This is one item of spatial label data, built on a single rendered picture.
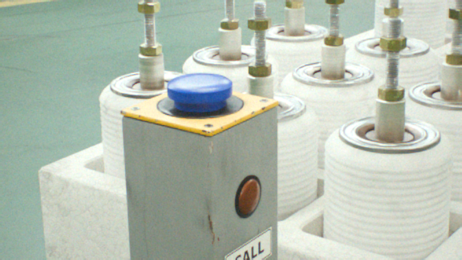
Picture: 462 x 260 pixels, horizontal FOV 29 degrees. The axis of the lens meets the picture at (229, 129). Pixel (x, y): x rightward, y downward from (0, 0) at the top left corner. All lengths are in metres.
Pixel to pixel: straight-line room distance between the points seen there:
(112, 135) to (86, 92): 0.88
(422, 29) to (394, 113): 0.56
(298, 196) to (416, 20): 0.53
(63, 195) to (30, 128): 0.69
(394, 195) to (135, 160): 0.20
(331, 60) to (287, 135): 0.14
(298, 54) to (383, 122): 0.30
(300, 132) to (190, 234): 0.20
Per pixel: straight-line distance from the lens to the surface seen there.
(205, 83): 0.54
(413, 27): 1.22
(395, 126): 0.68
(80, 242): 0.83
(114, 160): 0.81
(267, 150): 0.56
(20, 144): 1.44
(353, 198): 0.67
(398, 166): 0.65
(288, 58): 0.96
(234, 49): 0.89
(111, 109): 0.79
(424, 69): 0.91
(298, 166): 0.73
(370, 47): 0.93
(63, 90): 1.70
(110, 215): 0.79
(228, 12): 0.89
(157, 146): 0.54
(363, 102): 0.81
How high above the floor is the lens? 0.48
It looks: 20 degrees down
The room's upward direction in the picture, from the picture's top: 1 degrees counter-clockwise
